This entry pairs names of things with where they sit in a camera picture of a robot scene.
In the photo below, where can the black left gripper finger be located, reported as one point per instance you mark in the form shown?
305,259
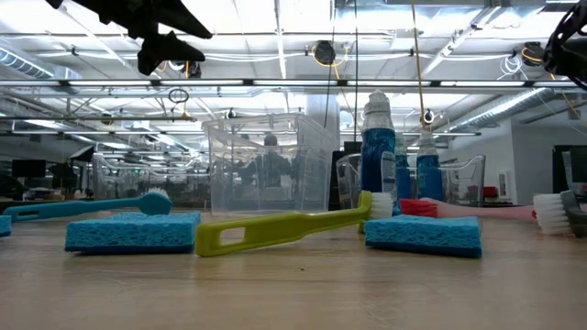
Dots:
165,18
169,50

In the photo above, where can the blue dish brush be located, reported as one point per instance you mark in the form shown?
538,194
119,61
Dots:
69,208

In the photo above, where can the green dish brush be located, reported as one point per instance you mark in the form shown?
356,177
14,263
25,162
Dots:
275,229

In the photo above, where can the red pink dish brush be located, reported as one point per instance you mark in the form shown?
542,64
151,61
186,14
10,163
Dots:
481,212

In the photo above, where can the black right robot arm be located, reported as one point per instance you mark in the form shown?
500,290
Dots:
573,55

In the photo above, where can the long ceiling light strip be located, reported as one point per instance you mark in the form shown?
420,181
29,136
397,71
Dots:
275,83

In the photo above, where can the clear shallow plastic bin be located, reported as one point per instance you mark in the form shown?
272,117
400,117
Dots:
137,183
463,179

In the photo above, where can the black monitor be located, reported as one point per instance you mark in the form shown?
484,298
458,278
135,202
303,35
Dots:
28,168

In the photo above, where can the clear deep plastic bin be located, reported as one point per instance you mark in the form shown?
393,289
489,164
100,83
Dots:
275,197

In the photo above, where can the blue rectangular sponge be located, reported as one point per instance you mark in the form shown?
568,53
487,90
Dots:
4,225
133,231
422,234

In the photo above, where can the red box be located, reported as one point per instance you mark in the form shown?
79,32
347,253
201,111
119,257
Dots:
490,191

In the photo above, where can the silver ceiling duct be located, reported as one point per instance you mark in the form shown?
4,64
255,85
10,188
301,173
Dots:
504,107
23,62

